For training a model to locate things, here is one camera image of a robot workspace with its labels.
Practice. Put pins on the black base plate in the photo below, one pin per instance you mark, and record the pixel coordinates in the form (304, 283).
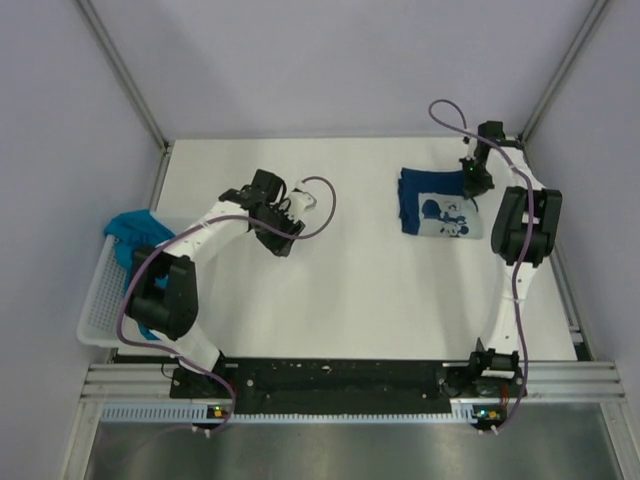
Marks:
(329, 386)

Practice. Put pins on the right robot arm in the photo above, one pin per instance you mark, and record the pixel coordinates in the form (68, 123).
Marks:
(523, 235)

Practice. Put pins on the left aluminium frame post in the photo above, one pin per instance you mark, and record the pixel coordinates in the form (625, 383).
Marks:
(120, 71)

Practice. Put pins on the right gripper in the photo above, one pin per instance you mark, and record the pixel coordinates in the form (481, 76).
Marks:
(472, 190)

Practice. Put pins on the aluminium frame post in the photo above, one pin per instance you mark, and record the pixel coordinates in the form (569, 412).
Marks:
(595, 15)
(120, 71)

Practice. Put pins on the dark blue t shirt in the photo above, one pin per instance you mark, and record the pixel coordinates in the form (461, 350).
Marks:
(432, 204)

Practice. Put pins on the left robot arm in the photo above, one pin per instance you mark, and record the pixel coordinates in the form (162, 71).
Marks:
(167, 296)

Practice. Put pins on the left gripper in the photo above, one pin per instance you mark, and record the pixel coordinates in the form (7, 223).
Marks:
(279, 245)

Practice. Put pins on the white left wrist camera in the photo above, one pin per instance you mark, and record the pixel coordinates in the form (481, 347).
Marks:
(301, 201)

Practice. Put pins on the white plastic basket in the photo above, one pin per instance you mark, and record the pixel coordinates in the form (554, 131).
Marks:
(99, 316)

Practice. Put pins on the aluminium front rail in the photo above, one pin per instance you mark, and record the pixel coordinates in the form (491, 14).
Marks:
(127, 382)

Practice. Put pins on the right aluminium frame post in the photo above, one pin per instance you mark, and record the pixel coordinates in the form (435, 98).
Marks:
(595, 15)

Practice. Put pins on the teal t shirt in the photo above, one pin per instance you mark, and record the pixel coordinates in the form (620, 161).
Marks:
(132, 230)

